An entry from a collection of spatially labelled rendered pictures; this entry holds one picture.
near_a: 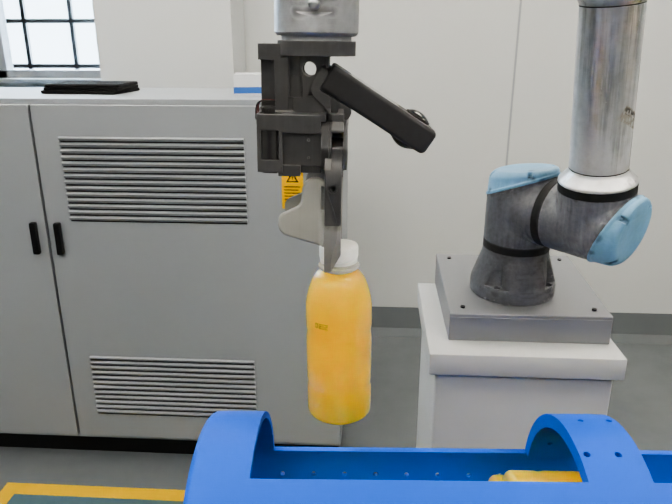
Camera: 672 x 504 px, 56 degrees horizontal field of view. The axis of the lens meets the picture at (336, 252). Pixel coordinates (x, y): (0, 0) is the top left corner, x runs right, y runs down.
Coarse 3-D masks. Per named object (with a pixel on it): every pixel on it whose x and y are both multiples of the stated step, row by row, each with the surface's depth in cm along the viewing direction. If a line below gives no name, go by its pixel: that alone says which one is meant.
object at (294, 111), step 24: (264, 48) 55; (288, 48) 54; (312, 48) 53; (336, 48) 54; (264, 72) 57; (288, 72) 56; (264, 96) 58; (288, 96) 56; (312, 96) 57; (264, 120) 55; (288, 120) 55; (312, 120) 55; (336, 120) 56; (264, 144) 56; (288, 144) 56; (312, 144) 56; (264, 168) 57; (288, 168) 57; (312, 168) 57
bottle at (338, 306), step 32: (320, 288) 62; (352, 288) 61; (320, 320) 62; (352, 320) 62; (320, 352) 63; (352, 352) 63; (320, 384) 64; (352, 384) 64; (320, 416) 65; (352, 416) 65
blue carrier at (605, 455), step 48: (240, 432) 68; (576, 432) 68; (624, 432) 68; (192, 480) 63; (240, 480) 63; (288, 480) 63; (336, 480) 63; (384, 480) 63; (432, 480) 86; (480, 480) 86; (624, 480) 63
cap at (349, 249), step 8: (344, 240) 64; (320, 248) 62; (344, 248) 61; (352, 248) 61; (320, 256) 62; (344, 256) 61; (352, 256) 61; (336, 264) 61; (344, 264) 61; (352, 264) 62
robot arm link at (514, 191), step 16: (496, 176) 106; (512, 176) 103; (528, 176) 103; (544, 176) 102; (496, 192) 106; (512, 192) 104; (528, 192) 103; (544, 192) 101; (496, 208) 107; (512, 208) 104; (528, 208) 102; (496, 224) 107; (512, 224) 105; (528, 224) 102; (496, 240) 108; (512, 240) 106; (528, 240) 106
